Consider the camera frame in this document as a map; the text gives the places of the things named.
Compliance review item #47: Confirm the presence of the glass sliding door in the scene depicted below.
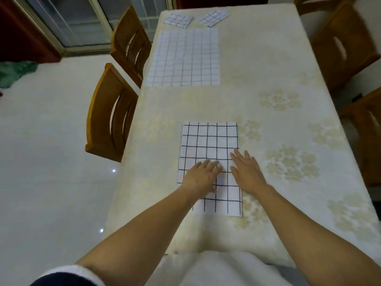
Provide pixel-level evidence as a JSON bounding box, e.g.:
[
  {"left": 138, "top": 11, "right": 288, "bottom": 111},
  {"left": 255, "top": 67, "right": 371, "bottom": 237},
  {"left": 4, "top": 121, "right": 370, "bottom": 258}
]
[{"left": 13, "top": 0, "right": 177, "bottom": 57}]

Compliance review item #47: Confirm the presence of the green cloth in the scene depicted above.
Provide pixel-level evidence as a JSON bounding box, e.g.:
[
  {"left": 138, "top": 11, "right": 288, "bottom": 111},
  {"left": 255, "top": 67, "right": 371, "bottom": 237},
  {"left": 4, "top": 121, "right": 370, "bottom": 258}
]
[{"left": 0, "top": 60, "right": 38, "bottom": 89}]

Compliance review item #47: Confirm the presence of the person's left hand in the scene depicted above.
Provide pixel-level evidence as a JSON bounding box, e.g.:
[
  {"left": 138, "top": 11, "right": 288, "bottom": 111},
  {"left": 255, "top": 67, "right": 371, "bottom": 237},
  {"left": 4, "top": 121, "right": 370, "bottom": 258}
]
[{"left": 179, "top": 158, "right": 224, "bottom": 202}]

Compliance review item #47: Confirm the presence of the person's left forearm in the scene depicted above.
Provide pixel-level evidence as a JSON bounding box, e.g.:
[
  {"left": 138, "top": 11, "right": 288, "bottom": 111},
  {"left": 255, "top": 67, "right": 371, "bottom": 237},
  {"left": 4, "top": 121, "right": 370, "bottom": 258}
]
[{"left": 75, "top": 187, "right": 200, "bottom": 286}]

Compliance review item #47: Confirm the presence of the dark red wooden cabinet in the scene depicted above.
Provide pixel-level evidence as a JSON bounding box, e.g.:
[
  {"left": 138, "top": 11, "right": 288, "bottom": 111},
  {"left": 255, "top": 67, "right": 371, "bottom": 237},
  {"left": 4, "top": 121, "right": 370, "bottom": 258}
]
[{"left": 0, "top": 0, "right": 63, "bottom": 64}]

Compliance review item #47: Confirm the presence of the dark red shelf cabinet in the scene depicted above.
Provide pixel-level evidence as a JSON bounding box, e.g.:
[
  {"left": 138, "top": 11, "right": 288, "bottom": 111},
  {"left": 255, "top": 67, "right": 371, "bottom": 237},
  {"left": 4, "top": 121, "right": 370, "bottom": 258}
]
[{"left": 175, "top": 0, "right": 270, "bottom": 10}]

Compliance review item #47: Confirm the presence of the person's right forearm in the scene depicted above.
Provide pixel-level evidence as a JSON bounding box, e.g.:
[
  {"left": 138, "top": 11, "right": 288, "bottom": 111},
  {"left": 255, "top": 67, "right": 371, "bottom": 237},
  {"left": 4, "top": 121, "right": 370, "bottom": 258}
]
[{"left": 255, "top": 184, "right": 381, "bottom": 286}]

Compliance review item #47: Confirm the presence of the table with cream floral tablecloth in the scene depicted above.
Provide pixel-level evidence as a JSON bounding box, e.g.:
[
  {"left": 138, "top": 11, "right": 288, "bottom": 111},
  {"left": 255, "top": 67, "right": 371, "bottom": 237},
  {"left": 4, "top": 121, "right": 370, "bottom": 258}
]
[{"left": 102, "top": 3, "right": 381, "bottom": 269}]

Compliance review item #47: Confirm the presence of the person's right hand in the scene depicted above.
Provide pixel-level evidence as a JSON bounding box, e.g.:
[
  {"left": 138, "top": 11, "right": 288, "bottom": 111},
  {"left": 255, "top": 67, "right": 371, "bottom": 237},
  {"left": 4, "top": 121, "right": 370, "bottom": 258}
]
[{"left": 229, "top": 148, "right": 269, "bottom": 196}]

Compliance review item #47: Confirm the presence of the earlier checked cloth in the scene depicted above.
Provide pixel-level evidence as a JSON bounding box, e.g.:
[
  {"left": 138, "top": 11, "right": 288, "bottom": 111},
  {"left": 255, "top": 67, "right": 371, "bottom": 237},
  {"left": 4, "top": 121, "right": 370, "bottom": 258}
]
[{"left": 163, "top": 12, "right": 194, "bottom": 29}]

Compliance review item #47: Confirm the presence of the wooden dining chair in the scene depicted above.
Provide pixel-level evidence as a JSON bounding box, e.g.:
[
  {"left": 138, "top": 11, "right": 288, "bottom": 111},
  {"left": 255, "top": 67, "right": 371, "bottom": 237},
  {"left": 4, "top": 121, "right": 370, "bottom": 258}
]
[
  {"left": 110, "top": 5, "right": 153, "bottom": 89},
  {"left": 339, "top": 86, "right": 381, "bottom": 188},
  {"left": 309, "top": 0, "right": 381, "bottom": 93},
  {"left": 85, "top": 62, "right": 140, "bottom": 163},
  {"left": 294, "top": 0, "right": 358, "bottom": 16}
]

